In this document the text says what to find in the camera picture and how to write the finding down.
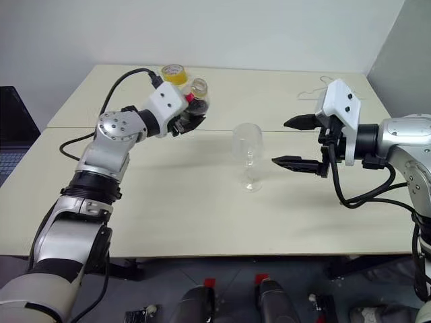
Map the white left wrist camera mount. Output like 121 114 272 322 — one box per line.
147 82 190 139

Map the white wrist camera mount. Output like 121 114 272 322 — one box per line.
314 79 362 168
147 82 190 139

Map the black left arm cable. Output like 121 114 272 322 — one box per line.
59 68 164 322

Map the yellow tape roll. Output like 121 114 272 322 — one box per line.
160 63 188 86

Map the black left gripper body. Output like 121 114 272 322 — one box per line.
168 112 190 137

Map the white wire clothes hanger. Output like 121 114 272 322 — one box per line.
296 75 368 102

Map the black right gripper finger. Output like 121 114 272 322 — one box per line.
271 155 329 178
283 113 325 132

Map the clear wine glass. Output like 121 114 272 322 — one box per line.
232 122 265 194

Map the grey rounded floor object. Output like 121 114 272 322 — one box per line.
349 301 419 323

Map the dark rounded shape, red mark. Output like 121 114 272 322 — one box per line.
254 273 298 323
174 278 217 323

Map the small black and white object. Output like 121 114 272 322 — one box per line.
308 293 338 323

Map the black floor object, white blob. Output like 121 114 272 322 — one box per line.
123 303 160 323

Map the dark open laptop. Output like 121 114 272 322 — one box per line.
0 85 42 188

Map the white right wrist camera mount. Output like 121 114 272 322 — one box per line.
314 79 362 168

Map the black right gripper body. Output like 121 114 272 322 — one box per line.
317 114 347 178

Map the small dark drink bottle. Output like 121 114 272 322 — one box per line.
184 77 213 118

